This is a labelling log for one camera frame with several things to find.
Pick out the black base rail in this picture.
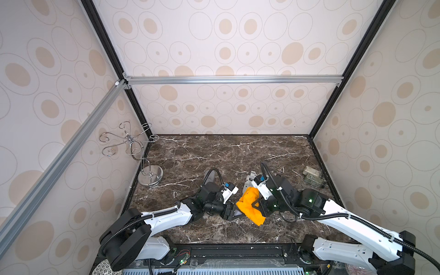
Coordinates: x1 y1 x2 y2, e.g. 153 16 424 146
120 242 331 275

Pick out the patterned round object left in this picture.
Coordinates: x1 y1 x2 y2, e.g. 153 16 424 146
92 260 123 275

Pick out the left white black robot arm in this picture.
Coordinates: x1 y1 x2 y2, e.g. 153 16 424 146
98 168 243 272

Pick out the grey eyeglass case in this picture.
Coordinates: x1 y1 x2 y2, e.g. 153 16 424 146
202 168 216 186

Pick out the pink ribbed round object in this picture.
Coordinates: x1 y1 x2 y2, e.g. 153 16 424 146
346 264 374 275

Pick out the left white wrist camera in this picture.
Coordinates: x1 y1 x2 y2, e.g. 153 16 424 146
221 183 238 204

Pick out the horizontal aluminium frame bar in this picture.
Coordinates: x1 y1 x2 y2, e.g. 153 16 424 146
116 74 344 87

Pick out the green clear box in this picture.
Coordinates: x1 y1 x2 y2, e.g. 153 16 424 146
302 166 325 189

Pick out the orange cleaning cloth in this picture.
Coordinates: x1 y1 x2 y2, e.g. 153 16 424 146
236 187 266 226

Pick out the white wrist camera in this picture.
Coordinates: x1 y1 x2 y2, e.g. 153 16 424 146
252 175 273 201
221 183 238 204

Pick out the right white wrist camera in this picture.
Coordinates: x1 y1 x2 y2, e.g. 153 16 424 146
252 175 273 201

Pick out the diagonal aluminium frame bar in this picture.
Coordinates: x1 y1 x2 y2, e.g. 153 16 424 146
1 79 127 257

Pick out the chrome hook stand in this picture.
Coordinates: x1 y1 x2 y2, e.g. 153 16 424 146
99 120 164 189

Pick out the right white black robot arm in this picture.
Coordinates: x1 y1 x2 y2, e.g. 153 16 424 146
252 162 440 275

